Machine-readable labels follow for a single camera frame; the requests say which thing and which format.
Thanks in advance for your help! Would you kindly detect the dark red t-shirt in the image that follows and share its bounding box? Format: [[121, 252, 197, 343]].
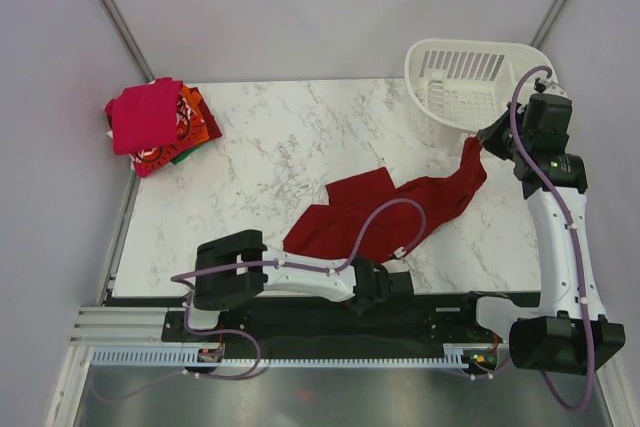
[[283, 137, 487, 263]]

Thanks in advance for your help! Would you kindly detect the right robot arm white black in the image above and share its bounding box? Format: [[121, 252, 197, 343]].
[[457, 93, 626, 375]]

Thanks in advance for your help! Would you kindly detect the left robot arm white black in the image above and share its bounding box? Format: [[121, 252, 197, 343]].
[[180, 230, 414, 340]]

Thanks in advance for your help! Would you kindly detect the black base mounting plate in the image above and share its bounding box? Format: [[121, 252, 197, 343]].
[[159, 291, 544, 361]]

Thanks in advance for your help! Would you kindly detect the white plastic laundry basket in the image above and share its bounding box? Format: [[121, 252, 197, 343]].
[[404, 39, 552, 150]]

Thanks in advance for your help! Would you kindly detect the green folded shirt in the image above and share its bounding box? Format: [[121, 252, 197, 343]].
[[171, 145, 199, 165]]

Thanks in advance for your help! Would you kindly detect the orange red printed folded shirt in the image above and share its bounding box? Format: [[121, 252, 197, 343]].
[[130, 85, 223, 178]]

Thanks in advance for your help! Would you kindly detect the white slotted cable duct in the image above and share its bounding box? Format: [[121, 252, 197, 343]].
[[91, 345, 468, 370]]

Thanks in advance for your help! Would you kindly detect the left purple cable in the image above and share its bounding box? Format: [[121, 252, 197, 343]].
[[170, 198, 427, 286]]

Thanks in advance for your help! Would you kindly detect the aluminium rail frame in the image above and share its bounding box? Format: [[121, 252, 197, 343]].
[[70, 306, 184, 346]]

